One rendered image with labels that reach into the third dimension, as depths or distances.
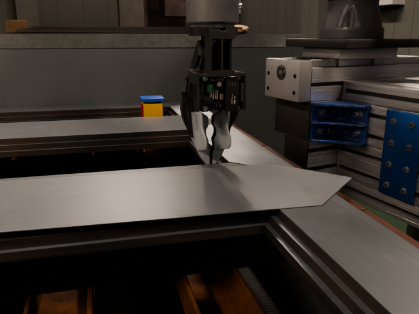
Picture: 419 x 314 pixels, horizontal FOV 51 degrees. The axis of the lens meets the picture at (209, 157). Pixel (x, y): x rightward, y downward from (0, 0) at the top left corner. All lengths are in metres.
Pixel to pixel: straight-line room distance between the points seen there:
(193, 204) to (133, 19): 3.25
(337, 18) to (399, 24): 3.57
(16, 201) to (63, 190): 0.06
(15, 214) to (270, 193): 0.31
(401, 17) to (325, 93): 3.64
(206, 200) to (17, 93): 0.94
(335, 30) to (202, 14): 0.52
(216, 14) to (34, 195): 0.34
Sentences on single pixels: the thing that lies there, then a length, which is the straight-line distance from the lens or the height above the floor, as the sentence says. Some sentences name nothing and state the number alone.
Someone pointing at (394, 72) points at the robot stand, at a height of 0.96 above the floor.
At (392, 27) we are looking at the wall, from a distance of 4.70.
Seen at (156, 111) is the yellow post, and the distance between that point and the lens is 1.17.
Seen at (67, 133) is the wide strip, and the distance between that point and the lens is 0.96.
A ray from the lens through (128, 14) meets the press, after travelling 3.72.
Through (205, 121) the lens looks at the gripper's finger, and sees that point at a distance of 0.68.
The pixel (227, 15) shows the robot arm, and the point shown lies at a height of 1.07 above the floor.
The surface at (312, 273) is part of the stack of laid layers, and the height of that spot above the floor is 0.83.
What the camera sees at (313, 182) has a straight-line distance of 0.62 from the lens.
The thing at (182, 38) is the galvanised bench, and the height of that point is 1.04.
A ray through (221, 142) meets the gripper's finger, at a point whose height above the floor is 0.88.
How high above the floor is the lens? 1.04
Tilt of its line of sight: 15 degrees down
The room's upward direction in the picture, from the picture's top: straight up
